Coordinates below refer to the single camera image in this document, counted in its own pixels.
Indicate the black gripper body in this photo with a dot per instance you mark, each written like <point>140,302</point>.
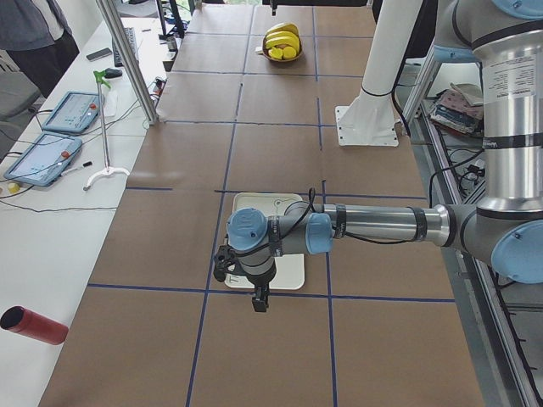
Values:
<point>257,281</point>

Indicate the black smartphone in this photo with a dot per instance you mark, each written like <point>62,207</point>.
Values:
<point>100,54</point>

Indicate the near blue teach pendant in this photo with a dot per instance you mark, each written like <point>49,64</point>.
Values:
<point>45,159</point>

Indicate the yellow banana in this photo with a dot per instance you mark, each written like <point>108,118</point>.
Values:
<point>282,38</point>
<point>283,29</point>

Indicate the white grabber stick green handle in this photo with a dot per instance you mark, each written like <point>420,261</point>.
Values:
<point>108,170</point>

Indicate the yellow starfruit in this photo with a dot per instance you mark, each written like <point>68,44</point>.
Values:
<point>282,53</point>

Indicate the seated person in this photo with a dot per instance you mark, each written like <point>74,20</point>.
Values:
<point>37,37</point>

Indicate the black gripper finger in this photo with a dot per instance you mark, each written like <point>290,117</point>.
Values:
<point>260,300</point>

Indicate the black computer mouse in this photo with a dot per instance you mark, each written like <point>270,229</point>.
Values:
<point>112,73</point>

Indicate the white rectangular tray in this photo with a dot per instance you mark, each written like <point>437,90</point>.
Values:
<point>290,268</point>

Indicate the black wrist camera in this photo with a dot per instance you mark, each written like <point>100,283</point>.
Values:
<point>225,262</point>

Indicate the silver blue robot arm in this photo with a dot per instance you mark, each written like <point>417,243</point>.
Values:
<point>503,229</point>

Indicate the black marker pen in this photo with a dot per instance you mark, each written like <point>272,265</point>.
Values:
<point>79,167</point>

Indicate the metal cup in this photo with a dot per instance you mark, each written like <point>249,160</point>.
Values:
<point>171,44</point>

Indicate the far blue teach pendant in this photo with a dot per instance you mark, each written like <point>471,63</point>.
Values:
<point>74,113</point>

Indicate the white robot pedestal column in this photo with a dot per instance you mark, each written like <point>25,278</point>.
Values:
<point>369,119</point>

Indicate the blue teach pendant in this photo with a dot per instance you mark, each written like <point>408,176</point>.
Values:
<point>45,159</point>
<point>74,113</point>

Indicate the stack of cloths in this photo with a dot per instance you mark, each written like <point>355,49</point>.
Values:
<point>459,108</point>

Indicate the red cylinder bottle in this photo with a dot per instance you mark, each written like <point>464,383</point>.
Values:
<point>28,323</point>

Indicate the aluminium frame post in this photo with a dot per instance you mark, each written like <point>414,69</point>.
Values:
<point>117,31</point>

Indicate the brown wicker basket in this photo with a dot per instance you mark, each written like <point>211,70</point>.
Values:
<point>265,52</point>

